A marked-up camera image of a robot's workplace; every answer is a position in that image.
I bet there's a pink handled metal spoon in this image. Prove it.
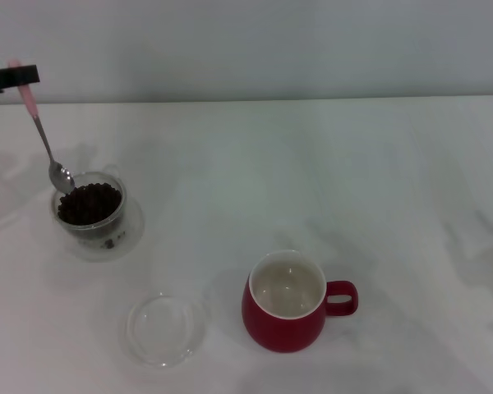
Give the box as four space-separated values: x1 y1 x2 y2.
7 59 76 194

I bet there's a pile of coffee beans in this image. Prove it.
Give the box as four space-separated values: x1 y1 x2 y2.
58 183 123 227

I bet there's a clear glass cup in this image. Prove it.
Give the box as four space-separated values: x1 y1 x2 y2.
50 163 146 263

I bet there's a clear glass lid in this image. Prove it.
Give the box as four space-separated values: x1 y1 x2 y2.
126 291 209 369

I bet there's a red mug white inside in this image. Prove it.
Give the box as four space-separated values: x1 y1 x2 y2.
241 249 360 354

